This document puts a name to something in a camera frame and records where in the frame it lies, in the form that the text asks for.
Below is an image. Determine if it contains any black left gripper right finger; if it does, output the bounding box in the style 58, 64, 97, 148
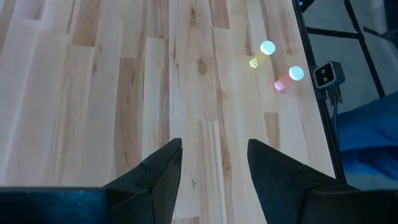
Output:
248, 139, 357, 224

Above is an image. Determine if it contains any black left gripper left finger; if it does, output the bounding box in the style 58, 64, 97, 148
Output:
104, 138, 183, 224

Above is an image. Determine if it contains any pink pill vial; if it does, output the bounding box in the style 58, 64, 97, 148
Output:
273, 65, 305, 93

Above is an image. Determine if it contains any yellow pill vial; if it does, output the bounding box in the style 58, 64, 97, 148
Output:
248, 39, 277, 70

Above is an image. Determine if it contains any person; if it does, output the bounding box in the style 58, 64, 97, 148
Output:
336, 90, 398, 191

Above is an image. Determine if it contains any black metal stand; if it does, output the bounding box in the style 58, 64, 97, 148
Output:
300, 0, 398, 99

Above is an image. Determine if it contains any black table frame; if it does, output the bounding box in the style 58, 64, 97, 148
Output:
291, 0, 348, 185

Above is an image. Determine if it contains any table-level camera cable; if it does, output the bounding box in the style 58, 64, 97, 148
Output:
326, 88, 345, 114

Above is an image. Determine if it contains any table-level camera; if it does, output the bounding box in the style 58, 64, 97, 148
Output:
312, 60, 346, 91

